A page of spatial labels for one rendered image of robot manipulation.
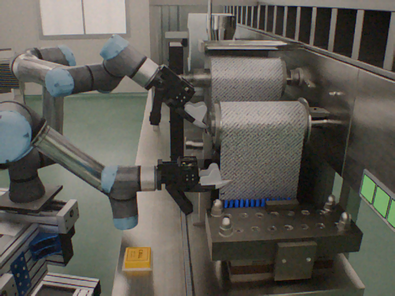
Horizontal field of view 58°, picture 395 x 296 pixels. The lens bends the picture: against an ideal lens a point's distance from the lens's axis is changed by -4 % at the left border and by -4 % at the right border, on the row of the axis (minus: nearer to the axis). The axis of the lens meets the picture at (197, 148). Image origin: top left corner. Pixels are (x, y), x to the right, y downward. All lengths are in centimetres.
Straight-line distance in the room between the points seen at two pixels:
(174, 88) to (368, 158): 52
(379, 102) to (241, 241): 46
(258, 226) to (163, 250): 30
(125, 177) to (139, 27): 560
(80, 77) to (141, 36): 554
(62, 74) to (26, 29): 594
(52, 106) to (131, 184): 60
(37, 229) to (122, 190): 71
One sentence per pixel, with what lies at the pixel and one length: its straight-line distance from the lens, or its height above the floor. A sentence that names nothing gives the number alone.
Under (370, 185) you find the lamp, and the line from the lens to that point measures 91.
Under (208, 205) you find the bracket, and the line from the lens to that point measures 119.
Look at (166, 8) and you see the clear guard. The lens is 198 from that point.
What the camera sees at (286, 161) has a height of 115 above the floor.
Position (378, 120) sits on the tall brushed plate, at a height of 134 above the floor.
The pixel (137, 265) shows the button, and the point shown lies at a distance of 105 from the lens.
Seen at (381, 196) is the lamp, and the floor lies 120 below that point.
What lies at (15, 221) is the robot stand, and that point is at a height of 73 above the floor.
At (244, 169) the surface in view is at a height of 113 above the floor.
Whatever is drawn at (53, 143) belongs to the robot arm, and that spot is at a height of 121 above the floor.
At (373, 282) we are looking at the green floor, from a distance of 258.
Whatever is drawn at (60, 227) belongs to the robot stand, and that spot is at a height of 71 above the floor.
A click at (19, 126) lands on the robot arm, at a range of 93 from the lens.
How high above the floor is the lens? 158
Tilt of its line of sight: 22 degrees down
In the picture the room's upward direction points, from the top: straight up
